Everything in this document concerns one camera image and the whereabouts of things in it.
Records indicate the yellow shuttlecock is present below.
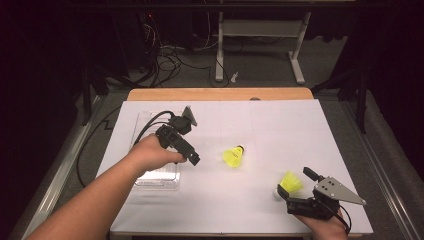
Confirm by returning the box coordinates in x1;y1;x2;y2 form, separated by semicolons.
273;170;304;201
221;144;245;169

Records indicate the white board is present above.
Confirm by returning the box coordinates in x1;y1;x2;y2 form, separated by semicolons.
95;99;374;236

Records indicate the black equipment rack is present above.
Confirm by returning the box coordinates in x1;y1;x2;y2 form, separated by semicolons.
111;9;161;73

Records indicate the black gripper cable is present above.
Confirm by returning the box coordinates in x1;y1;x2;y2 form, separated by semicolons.
75;104;176;188
319;196;353;234

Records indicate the person's right hand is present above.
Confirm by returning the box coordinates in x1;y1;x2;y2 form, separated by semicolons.
294;208;348;234

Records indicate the person's left hand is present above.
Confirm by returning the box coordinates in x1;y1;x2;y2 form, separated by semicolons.
128;134;188;178

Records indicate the tangle of black cables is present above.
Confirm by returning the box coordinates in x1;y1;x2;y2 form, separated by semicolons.
141;13;231;89

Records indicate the aluminium rail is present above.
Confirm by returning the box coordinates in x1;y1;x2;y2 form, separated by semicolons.
8;94;108;240
339;99;422;240

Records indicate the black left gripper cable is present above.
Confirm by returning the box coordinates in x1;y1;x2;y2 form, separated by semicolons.
75;104;176;188

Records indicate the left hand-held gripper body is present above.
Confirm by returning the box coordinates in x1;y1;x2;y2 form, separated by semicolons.
155;105;202;167

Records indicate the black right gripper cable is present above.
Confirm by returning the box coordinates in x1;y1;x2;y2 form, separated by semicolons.
319;196;353;234

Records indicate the clear plastic tray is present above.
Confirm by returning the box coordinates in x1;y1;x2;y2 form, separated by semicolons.
128;109;184;192

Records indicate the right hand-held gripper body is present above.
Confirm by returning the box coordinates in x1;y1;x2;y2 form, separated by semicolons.
285;176;368;222

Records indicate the white metal stand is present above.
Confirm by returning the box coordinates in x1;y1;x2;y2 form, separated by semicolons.
214;11;313;86

